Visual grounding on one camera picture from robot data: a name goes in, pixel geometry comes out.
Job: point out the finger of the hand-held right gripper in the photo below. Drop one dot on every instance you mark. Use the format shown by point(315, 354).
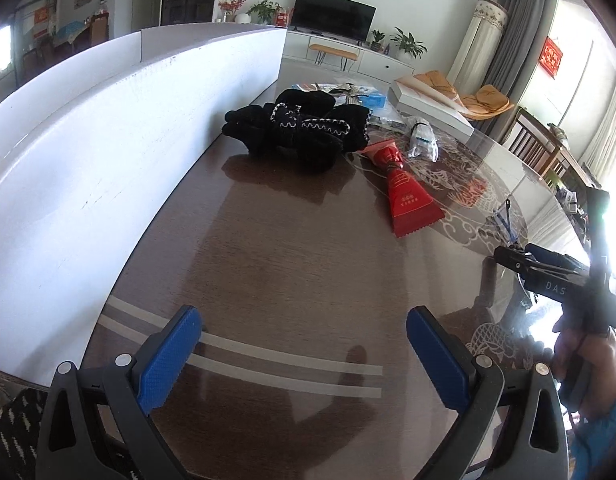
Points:
point(550, 255)
point(507, 257)

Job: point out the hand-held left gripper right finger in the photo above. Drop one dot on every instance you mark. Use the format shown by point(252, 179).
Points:
point(437, 355)

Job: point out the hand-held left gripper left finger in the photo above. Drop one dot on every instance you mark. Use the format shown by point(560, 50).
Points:
point(170, 355)

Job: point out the red foil packet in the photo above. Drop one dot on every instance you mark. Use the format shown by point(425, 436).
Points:
point(405, 195)

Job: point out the black knit glove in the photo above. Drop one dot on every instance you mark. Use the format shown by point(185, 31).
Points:
point(328, 135)
point(255, 130)

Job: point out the person's right forearm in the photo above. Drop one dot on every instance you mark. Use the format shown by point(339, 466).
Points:
point(602, 440)

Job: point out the person's right hand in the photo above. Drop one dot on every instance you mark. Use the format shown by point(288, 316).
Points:
point(572, 350)

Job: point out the wooden side table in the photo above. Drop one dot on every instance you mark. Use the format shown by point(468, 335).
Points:
point(572, 165)

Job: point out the dark wooden chair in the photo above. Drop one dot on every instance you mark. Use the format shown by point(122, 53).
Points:
point(530, 145)

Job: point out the white sheer curtain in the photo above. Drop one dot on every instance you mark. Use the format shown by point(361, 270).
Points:
point(607, 125)

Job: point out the small crumpled plastic bag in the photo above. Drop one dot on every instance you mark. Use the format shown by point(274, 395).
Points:
point(420, 140)

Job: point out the orange lounge chair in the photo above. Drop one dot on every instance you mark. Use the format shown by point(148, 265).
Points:
point(487, 100)

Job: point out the white flat box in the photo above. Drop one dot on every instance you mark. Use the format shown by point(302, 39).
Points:
point(432, 105)

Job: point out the black white patterned cloth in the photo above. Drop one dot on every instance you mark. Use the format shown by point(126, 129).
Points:
point(18, 435)

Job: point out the blue and white box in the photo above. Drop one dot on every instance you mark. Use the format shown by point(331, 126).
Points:
point(371, 101)

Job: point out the white foam board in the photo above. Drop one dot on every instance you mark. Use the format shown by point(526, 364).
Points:
point(88, 160)

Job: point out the cloth covered air conditioner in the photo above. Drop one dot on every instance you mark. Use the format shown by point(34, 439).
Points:
point(477, 45)

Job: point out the grey curtain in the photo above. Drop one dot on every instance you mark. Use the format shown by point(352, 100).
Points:
point(512, 40)

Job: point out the white television cabinet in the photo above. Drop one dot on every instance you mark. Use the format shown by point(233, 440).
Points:
point(377, 62)

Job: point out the large potted plant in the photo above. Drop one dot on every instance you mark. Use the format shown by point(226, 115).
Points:
point(407, 45)

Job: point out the small potted plant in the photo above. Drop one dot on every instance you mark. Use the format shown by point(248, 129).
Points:
point(377, 40)

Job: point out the orange top bench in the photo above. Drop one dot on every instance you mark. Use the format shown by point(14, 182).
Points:
point(335, 50)

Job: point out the black television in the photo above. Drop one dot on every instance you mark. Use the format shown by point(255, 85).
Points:
point(333, 15)

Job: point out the red gift box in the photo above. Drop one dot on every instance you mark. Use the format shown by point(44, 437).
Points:
point(284, 19)

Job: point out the brown wooden sideboard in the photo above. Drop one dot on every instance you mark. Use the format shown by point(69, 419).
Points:
point(97, 30)

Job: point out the table with patterned cloth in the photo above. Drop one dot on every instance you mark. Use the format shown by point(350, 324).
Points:
point(68, 32)

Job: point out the white round vase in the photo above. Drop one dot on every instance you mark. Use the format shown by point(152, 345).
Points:
point(243, 17)

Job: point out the leafy potted plant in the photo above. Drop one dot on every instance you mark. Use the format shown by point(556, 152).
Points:
point(263, 11)

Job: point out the vase with red flowers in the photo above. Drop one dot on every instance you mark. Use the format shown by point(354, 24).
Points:
point(230, 7)

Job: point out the red door decoration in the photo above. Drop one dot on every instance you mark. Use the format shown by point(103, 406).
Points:
point(42, 22)

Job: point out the red wall decoration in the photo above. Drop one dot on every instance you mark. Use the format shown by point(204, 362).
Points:
point(551, 57)

